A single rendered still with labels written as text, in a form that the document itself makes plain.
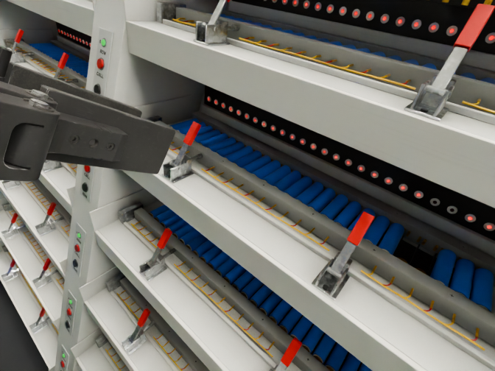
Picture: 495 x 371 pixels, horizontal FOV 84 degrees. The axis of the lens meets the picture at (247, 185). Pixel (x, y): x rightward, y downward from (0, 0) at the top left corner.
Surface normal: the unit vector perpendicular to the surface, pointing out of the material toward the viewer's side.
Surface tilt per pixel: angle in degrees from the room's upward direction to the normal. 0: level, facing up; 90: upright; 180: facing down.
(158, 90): 90
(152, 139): 90
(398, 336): 18
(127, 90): 90
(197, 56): 108
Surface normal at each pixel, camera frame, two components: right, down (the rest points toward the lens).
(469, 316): -0.64, 0.38
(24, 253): 0.13, -0.80
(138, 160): 0.76, 0.46
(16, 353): 0.32, -0.88
